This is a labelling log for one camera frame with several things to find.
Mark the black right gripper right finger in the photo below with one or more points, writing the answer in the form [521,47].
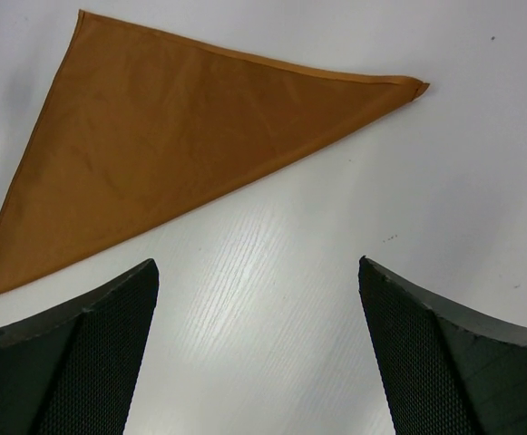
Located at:
[445,368]

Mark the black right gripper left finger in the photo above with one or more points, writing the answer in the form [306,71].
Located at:
[72,369]

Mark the brown cloth napkin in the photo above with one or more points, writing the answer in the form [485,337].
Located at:
[141,126]

